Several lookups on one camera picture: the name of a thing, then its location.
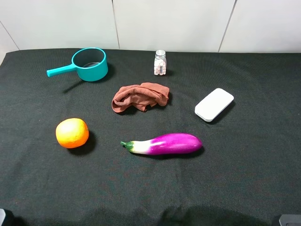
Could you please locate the orange fruit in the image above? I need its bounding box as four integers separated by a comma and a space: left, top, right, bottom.
55, 118, 89, 149

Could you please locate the brown crumpled cloth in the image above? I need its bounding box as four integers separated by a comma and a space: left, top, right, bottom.
111, 82, 170, 113

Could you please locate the purple toy eggplant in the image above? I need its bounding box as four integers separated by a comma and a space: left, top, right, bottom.
120, 133, 203, 155

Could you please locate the glass jar of pills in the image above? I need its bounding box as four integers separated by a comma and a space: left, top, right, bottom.
154, 50, 167, 76

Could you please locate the white rectangular box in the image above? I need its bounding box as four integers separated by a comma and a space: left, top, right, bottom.
194, 88, 234, 122

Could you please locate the black table cloth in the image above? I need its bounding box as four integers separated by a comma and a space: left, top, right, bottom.
0, 49, 301, 226

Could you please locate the teal saucepan with handle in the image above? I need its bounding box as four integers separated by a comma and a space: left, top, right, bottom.
47, 48, 108, 82

